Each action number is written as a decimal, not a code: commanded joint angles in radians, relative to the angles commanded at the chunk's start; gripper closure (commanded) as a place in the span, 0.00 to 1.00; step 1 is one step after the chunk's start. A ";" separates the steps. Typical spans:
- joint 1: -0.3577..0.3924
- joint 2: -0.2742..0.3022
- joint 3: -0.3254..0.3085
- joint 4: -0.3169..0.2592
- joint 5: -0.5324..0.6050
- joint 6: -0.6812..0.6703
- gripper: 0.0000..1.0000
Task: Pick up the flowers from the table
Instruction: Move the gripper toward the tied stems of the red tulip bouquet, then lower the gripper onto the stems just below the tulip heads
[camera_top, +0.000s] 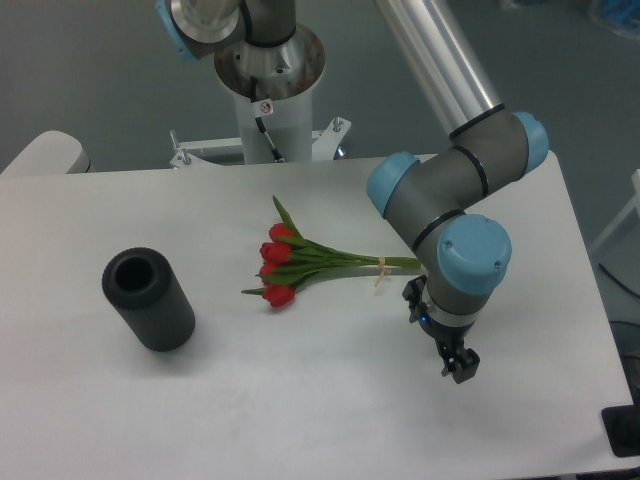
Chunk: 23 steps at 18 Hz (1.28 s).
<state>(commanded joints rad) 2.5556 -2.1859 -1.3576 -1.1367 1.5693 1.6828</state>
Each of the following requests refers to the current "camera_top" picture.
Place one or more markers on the black ribbed cylinder vase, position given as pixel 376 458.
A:
pixel 141 285

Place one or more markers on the red tulip bouquet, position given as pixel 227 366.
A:
pixel 290 261

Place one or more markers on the white frame at right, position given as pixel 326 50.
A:
pixel 621 224

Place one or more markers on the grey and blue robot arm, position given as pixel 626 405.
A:
pixel 426 202

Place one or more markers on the black device at table edge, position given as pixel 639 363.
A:
pixel 622 429

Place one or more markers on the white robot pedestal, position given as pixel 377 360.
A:
pixel 272 92

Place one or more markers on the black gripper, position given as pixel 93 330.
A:
pixel 447 329

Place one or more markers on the white chair back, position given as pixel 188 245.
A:
pixel 50 153

